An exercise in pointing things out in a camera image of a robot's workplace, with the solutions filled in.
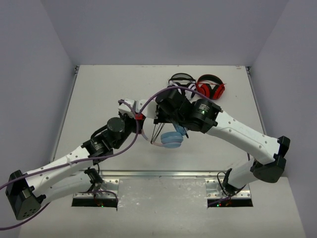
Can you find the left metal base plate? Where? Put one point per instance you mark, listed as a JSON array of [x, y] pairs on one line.
[[109, 190]]

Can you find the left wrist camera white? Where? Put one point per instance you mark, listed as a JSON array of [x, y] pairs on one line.
[[127, 106]]

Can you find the aluminium table edge rail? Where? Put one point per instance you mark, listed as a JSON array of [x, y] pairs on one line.
[[157, 173]]

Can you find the pink blue cat-ear headphones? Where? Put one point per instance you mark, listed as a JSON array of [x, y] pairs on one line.
[[170, 140]]

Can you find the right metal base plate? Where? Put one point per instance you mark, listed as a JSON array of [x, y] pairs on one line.
[[214, 191]]

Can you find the red black headphones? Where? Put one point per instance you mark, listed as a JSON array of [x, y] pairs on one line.
[[210, 86]]

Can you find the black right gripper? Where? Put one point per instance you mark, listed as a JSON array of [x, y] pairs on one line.
[[160, 118]]

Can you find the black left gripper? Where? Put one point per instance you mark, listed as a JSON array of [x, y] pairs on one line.
[[138, 123]]

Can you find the right wrist camera red-white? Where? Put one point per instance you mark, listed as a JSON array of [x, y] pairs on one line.
[[150, 110]]

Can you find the white black headphones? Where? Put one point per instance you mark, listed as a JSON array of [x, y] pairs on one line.
[[183, 80]]

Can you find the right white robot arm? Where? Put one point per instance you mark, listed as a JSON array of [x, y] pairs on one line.
[[204, 116]]

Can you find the metal base plate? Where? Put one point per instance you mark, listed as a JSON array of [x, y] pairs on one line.
[[109, 190], [214, 191]]

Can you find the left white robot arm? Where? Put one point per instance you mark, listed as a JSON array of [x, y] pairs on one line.
[[28, 192]]

